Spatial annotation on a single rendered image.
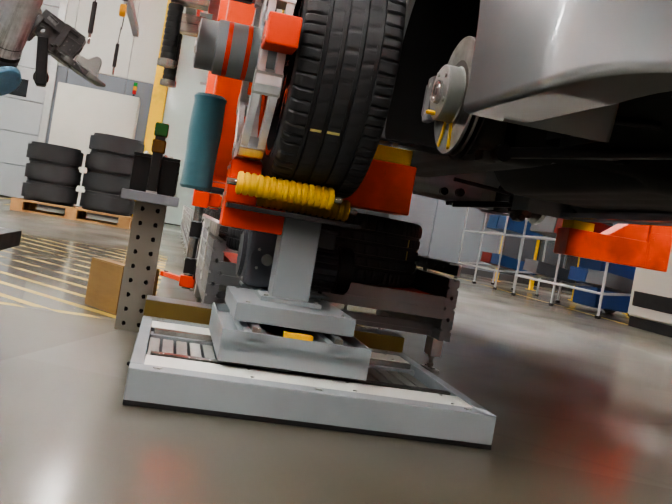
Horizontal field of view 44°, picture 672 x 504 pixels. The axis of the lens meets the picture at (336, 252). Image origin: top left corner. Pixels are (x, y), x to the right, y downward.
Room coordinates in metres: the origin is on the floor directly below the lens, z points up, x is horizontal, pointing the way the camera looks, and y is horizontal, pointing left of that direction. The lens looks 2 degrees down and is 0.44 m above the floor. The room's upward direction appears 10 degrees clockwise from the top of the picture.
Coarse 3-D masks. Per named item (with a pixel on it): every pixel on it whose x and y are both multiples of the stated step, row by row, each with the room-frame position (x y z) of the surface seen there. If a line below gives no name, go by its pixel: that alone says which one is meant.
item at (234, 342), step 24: (216, 312) 2.17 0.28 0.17; (216, 336) 2.03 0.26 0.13; (240, 336) 1.90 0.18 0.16; (264, 336) 1.91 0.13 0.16; (288, 336) 1.92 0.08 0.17; (312, 336) 1.94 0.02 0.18; (336, 336) 2.01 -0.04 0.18; (240, 360) 1.90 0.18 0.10; (264, 360) 1.91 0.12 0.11; (288, 360) 1.93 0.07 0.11; (312, 360) 1.94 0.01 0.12; (336, 360) 1.95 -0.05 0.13; (360, 360) 1.96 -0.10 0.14
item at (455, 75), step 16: (464, 48) 2.23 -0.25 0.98; (448, 64) 2.35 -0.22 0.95; (464, 64) 2.21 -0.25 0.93; (448, 80) 2.17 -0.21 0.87; (464, 80) 2.18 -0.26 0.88; (448, 96) 2.17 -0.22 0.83; (464, 96) 2.16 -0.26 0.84; (448, 112) 2.19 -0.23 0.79; (464, 112) 2.14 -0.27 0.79; (464, 128) 2.12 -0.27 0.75; (464, 144) 2.17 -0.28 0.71
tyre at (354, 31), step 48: (336, 0) 1.88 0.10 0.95; (384, 0) 1.92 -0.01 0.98; (336, 48) 1.87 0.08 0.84; (384, 48) 1.89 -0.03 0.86; (288, 96) 1.92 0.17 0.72; (336, 96) 1.89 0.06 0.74; (384, 96) 1.92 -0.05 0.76; (288, 144) 1.96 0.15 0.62; (336, 144) 1.96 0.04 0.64; (336, 192) 2.14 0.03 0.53
